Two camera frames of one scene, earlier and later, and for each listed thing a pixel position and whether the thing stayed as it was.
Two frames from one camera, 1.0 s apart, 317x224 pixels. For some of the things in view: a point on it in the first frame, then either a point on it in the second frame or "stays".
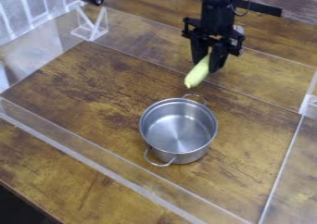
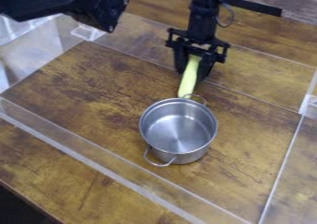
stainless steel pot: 178,128 stays
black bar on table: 258,7 stays
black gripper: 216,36 to 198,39
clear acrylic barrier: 111,165 stays
